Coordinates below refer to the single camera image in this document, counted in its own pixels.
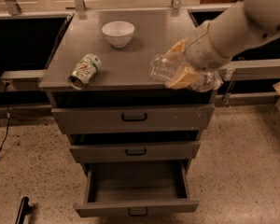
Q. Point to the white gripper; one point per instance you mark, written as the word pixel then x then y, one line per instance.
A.
pixel 200 49

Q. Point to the clear plastic water bottle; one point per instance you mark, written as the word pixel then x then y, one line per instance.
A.
pixel 163 70

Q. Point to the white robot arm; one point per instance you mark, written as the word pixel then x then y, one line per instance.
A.
pixel 247 24

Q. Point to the grey top drawer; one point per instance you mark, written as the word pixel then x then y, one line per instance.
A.
pixel 133 119

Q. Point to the grey drawer cabinet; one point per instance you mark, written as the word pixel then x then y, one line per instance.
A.
pixel 123 79

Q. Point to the grey middle drawer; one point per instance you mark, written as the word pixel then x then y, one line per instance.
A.
pixel 160 151

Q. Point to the grey open bottom drawer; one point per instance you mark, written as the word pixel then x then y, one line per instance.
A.
pixel 136 189

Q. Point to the white ceramic bowl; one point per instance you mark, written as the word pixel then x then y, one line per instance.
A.
pixel 118 33

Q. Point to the green white soda can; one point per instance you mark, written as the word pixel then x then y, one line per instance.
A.
pixel 84 71

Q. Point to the black handle bar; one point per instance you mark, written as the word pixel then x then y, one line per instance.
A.
pixel 23 211

